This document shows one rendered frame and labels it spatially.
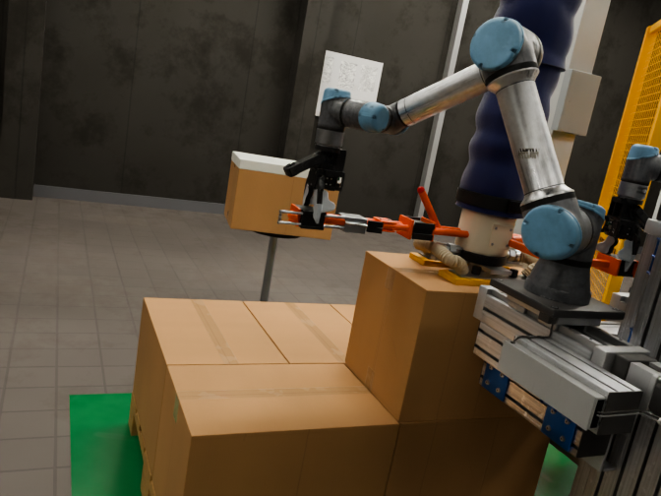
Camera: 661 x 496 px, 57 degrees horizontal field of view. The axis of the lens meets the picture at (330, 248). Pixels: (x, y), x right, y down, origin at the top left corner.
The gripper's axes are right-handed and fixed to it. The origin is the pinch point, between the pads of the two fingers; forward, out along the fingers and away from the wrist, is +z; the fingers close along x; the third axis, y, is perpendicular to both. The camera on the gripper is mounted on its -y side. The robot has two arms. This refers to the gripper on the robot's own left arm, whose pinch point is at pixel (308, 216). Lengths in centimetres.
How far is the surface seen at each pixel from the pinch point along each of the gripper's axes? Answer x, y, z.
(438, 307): -21.0, 34.3, 17.7
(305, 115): 509, 168, -19
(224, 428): -21, -21, 53
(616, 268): -29, 86, 0
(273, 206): 175, 44, 29
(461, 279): -13.5, 45.3, 11.1
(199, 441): -24, -27, 54
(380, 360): -4, 29, 41
